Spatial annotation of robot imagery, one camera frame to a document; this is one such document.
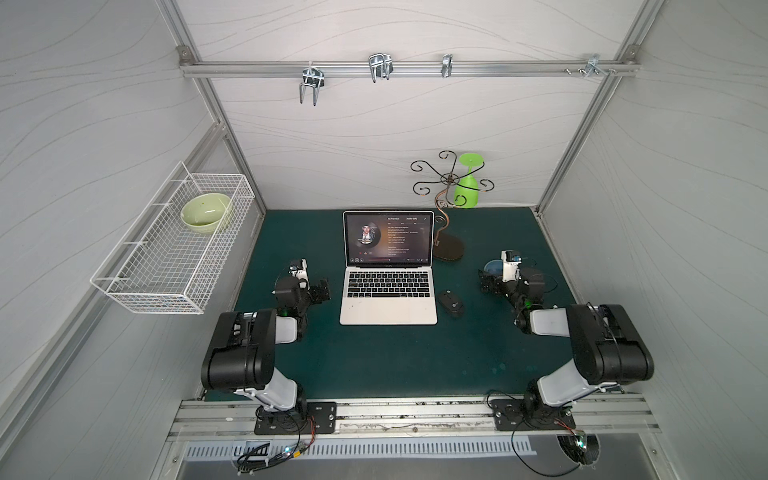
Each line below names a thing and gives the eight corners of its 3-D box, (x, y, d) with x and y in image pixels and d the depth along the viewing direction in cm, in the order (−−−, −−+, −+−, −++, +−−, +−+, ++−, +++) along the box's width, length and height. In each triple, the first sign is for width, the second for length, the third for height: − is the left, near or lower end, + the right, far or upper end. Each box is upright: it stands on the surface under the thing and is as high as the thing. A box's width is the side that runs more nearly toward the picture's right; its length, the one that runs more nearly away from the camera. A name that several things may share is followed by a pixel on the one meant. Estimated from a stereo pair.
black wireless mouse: (456, 321, 92) (458, 318, 90) (435, 300, 97) (436, 296, 95) (468, 311, 94) (469, 308, 92) (446, 290, 99) (447, 287, 97)
